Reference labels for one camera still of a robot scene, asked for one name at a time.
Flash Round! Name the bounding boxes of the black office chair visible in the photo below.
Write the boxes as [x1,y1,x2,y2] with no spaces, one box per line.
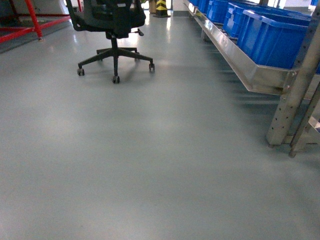
[66,0,155,84]

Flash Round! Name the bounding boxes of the steel roller conveyor rack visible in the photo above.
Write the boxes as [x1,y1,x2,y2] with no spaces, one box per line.
[183,0,320,158]

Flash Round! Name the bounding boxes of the red metal frame table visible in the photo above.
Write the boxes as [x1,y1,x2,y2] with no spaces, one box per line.
[0,0,83,43]

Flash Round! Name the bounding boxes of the large blue plastic crate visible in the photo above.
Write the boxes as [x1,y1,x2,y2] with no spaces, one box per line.
[237,10,311,69]

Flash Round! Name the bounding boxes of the yellow black traffic cone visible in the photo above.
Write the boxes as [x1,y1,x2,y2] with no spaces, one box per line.
[153,0,171,18]

